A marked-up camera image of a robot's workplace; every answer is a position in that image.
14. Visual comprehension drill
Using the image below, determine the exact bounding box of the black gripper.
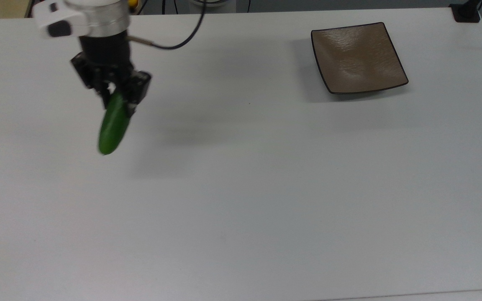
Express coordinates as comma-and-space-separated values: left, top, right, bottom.
70, 31, 153, 118

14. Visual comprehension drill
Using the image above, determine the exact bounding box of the green cucumber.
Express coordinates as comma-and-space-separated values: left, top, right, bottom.
98, 90, 132, 156

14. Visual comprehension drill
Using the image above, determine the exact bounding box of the square brown ceramic plate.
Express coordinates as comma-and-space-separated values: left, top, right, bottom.
310, 22, 409, 95

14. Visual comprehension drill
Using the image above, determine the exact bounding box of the black stand base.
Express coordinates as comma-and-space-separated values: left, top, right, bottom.
449, 0, 482, 23

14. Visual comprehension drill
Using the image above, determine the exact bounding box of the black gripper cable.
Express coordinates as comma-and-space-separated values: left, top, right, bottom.
126, 0, 207, 51

